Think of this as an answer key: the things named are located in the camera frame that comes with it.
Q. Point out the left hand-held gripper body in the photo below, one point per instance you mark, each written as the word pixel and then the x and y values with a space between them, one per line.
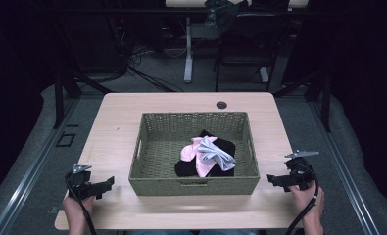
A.
pixel 80 182

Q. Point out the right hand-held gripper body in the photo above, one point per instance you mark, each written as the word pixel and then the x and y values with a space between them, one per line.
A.
pixel 299 173

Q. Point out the green woven basket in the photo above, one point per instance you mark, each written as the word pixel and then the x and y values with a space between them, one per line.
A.
pixel 155 156

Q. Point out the black sock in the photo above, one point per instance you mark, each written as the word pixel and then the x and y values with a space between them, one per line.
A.
pixel 225 143

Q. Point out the light grey sock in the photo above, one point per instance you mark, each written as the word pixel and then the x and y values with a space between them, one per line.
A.
pixel 217 155

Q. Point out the pink sock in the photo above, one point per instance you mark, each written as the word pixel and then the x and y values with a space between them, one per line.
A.
pixel 203 164

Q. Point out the person's left hand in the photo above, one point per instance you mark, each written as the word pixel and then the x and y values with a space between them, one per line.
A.
pixel 78 209

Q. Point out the person's right hand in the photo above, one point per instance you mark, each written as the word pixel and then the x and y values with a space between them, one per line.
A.
pixel 307 202

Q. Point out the black metal stand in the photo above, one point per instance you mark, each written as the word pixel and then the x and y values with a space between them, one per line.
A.
pixel 63 94
pixel 318 94

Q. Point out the white desk leg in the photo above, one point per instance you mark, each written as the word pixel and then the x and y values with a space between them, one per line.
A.
pixel 263 74
pixel 188 52

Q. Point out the black chair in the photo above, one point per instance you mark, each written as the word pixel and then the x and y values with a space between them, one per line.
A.
pixel 246 42

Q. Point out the dark cloth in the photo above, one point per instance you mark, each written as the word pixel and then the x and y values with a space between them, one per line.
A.
pixel 218 13

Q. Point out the black floor socket frame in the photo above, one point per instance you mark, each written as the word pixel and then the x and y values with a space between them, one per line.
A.
pixel 65 139

